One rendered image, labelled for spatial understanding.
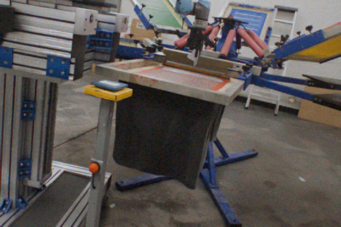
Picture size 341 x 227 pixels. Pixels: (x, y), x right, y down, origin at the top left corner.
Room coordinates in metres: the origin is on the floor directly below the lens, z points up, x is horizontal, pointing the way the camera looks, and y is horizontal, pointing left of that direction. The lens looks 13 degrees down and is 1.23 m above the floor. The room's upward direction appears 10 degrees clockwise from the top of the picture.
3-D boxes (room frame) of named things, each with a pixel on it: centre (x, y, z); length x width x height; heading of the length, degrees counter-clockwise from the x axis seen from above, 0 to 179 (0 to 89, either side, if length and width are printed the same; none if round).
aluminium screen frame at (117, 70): (1.65, -0.05, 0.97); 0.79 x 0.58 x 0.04; 163
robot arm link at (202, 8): (1.85, -0.09, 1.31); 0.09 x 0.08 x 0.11; 90
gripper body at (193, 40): (1.85, -0.09, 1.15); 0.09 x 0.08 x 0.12; 73
